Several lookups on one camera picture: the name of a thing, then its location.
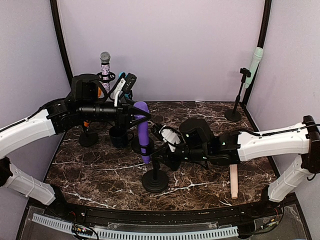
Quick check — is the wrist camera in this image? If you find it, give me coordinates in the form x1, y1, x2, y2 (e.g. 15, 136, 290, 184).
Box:
150, 123, 182, 153
109, 73, 137, 107

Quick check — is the purple microphone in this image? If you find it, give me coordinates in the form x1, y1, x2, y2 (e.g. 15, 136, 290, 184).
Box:
132, 101, 152, 165

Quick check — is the black tripod shock-mount stand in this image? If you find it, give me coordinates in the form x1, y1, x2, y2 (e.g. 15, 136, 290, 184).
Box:
96, 72, 116, 83

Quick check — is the left black corner post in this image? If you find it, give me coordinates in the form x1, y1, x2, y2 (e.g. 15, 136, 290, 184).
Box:
49, 0, 74, 87

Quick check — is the mint green microphone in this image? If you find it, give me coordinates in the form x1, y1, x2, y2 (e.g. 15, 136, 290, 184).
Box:
244, 47, 264, 89

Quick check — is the pale pink microphone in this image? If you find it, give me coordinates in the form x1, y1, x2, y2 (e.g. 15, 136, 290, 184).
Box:
229, 164, 239, 200

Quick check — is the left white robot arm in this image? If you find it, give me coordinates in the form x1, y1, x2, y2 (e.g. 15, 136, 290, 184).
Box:
0, 73, 151, 218

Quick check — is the orange microphone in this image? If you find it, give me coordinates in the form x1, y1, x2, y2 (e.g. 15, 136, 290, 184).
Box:
83, 88, 102, 128

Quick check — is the dark blue mug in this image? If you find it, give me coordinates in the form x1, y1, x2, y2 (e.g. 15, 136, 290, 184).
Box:
108, 126, 135, 149

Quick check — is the black round-base stand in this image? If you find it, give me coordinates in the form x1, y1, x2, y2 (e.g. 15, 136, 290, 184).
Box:
78, 125, 99, 148
141, 145, 169, 193
224, 67, 251, 122
131, 136, 155, 156

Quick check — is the black round-base stand, orange mic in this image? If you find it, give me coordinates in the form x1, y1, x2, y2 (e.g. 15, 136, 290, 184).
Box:
78, 125, 99, 148

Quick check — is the teal blue microphone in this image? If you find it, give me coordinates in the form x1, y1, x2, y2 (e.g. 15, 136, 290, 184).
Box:
118, 72, 133, 100

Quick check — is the right black corner post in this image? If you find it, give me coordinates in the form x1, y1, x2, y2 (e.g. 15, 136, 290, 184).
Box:
242, 0, 272, 106

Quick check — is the black front rail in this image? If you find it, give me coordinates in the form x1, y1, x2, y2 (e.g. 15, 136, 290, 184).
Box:
44, 202, 284, 226

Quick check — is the black corner post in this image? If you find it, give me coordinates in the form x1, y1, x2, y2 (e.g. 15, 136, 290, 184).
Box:
49, 0, 74, 87
242, 0, 272, 106

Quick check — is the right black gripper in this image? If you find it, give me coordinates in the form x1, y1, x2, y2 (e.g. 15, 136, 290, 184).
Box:
151, 136, 210, 172

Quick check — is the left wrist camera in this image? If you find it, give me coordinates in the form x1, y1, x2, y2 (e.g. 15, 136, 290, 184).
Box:
109, 73, 137, 107

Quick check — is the white slotted cable duct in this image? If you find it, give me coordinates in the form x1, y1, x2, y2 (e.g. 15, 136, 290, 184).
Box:
31, 213, 239, 240

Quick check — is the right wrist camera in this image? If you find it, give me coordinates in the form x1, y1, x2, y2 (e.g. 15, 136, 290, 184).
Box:
150, 123, 182, 153

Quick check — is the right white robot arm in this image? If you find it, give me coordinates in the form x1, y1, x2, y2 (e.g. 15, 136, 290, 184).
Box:
151, 115, 320, 217

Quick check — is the silver glitter microphone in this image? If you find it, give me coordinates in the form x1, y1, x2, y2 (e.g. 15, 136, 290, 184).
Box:
100, 51, 111, 93

